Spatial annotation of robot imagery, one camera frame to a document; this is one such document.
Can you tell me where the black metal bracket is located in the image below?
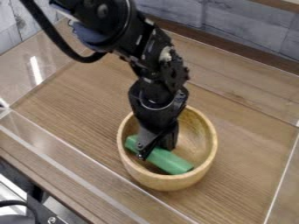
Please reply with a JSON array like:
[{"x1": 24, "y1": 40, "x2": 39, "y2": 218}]
[{"x1": 26, "y1": 195, "x2": 71, "y2": 224}]

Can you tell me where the wooden oval bowl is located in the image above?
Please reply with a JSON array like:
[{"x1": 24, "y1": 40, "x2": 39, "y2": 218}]
[{"x1": 116, "y1": 106, "x2": 219, "y2": 192}]

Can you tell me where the green rectangular block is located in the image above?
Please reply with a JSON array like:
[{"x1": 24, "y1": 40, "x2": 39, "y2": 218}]
[{"x1": 126, "y1": 135, "x2": 194, "y2": 175}]

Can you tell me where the black cable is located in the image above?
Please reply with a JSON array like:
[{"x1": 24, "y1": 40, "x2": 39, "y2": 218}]
[{"x1": 0, "y1": 199, "x2": 34, "y2": 218}]

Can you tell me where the clear acrylic enclosure wall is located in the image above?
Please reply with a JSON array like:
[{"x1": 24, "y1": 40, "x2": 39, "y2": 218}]
[{"x1": 0, "y1": 27, "x2": 299, "y2": 224}]

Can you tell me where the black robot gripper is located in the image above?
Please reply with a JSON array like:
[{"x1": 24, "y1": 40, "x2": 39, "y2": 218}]
[{"x1": 128, "y1": 81, "x2": 190, "y2": 160}]

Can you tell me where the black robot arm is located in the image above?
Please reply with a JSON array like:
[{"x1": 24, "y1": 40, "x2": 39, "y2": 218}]
[{"x1": 20, "y1": 0, "x2": 190, "y2": 159}]

